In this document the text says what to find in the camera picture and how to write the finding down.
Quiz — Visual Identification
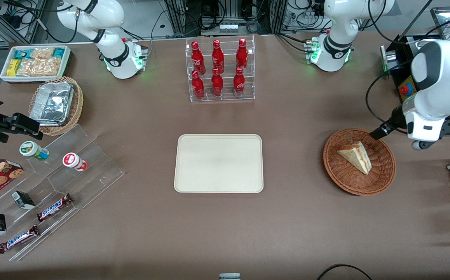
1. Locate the silver foil tray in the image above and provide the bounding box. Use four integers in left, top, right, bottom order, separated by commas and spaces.
29, 81, 74, 126

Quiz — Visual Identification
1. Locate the light tan wicker basket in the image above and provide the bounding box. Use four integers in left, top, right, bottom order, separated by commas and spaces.
28, 76, 84, 136

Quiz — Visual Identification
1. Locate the triangular wrapped sandwich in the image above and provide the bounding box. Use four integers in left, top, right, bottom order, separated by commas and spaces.
337, 141, 372, 175

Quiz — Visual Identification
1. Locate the brown round wicker basket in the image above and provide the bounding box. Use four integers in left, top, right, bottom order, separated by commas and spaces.
323, 128, 397, 196

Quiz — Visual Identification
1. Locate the cream rectangular serving tray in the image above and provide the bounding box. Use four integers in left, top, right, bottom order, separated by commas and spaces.
174, 134, 264, 194

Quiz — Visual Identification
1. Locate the green lid yogurt cup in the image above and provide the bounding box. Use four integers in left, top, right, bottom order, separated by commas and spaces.
19, 141, 50, 161

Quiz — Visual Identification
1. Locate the yellow snack packet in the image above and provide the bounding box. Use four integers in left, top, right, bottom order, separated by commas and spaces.
7, 59, 22, 77

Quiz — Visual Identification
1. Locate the yellow emergency stop button box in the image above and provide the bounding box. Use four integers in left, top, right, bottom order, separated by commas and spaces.
398, 75, 418, 102

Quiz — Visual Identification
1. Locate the clear bag of crackers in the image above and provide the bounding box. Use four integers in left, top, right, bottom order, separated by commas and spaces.
31, 47, 55, 61
17, 58, 61, 77

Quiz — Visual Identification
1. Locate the red lid yogurt cup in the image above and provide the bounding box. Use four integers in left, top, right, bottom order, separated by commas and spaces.
62, 152, 89, 172

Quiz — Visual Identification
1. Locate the white rectangular snack bin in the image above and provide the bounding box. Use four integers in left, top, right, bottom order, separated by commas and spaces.
0, 45, 72, 84

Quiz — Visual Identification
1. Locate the Snickers chocolate bar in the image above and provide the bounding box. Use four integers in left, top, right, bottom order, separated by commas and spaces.
0, 225, 40, 254
36, 193, 73, 222

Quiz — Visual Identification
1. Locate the clear acrylic step riser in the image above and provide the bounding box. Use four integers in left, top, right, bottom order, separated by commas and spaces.
26, 124, 125, 211
0, 167, 80, 262

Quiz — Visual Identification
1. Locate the metal control box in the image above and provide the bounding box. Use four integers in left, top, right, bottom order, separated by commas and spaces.
380, 34, 435, 74

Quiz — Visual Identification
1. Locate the red cola bottle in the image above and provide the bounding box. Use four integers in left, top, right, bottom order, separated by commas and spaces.
236, 38, 249, 71
191, 70, 205, 100
212, 40, 225, 74
233, 67, 246, 96
211, 68, 224, 97
191, 41, 205, 75

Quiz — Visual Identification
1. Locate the clear acrylic bottle rack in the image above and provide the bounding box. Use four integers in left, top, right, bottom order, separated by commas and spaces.
185, 35, 256, 103

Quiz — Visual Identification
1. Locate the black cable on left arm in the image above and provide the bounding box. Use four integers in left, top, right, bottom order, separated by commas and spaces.
366, 58, 416, 141

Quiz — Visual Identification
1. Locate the black looped cable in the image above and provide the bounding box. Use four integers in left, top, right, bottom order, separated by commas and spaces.
317, 264, 373, 280

